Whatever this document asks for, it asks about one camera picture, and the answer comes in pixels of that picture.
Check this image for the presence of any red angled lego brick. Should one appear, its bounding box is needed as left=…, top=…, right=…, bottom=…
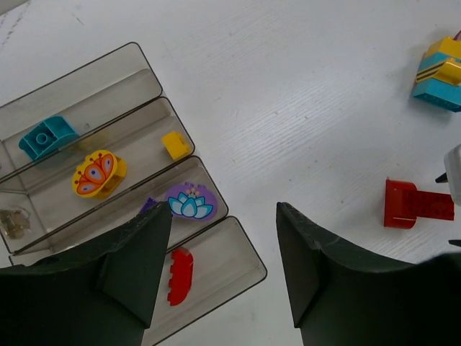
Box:
left=383, top=179, right=417, bottom=229

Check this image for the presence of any yellow curved lego brick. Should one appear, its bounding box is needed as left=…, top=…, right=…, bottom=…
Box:
left=72, top=149, right=127, bottom=200

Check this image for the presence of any red curved lego brick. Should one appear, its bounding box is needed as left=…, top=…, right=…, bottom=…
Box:
left=167, top=247, right=194, bottom=306

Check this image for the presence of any teal frog lego brick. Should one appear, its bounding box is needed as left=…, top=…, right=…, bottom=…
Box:
left=19, top=115, right=79, bottom=161

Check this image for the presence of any clear bin farthest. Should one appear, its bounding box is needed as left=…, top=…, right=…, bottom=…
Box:
left=1, top=43, right=163, bottom=176

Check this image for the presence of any small yellow lego brick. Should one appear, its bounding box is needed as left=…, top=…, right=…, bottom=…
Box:
left=161, top=131, right=192, bottom=161

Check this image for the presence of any red lego plate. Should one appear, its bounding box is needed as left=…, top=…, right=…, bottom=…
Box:
left=403, top=190, right=455, bottom=221

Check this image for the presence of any purple paw lego brick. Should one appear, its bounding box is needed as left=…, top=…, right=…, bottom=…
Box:
left=165, top=182, right=218, bottom=221

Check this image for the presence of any clear bin nearest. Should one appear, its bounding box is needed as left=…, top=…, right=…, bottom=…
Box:
left=142, top=216, right=267, bottom=345

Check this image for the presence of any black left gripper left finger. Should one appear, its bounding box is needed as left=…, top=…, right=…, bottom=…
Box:
left=1, top=203, right=172, bottom=345

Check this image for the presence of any yellow teal lego cluster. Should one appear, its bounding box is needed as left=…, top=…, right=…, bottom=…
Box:
left=412, top=32, right=460, bottom=113

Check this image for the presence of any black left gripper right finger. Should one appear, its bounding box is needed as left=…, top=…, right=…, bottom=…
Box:
left=276, top=203, right=460, bottom=345

